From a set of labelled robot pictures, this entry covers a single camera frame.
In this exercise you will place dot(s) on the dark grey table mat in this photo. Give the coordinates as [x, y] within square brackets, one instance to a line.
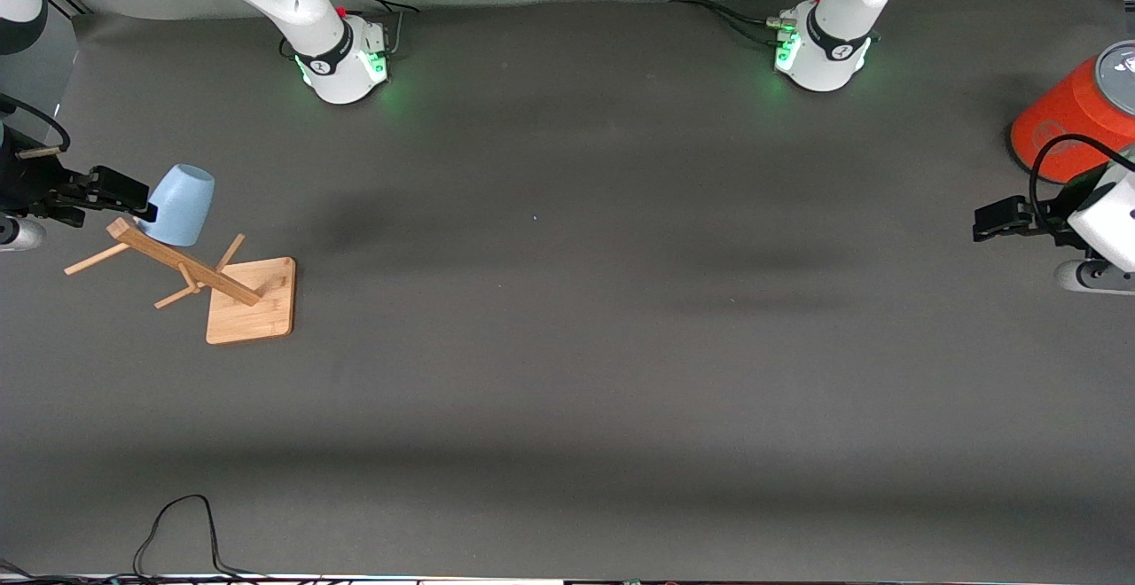
[567, 390]

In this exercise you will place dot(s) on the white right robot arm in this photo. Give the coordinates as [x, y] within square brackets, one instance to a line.
[293, 0]

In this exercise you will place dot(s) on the orange cylindrical can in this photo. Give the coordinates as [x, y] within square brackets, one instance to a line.
[1073, 106]

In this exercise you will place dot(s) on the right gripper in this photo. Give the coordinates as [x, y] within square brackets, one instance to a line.
[28, 183]

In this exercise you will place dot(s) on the light blue cup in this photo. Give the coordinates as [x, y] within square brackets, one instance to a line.
[182, 204]

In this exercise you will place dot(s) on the wooden cup rack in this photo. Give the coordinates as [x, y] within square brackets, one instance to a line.
[253, 301]

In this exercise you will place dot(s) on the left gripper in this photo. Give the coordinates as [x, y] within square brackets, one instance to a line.
[1049, 213]

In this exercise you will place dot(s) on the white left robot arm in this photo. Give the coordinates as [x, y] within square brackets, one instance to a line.
[833, 44]

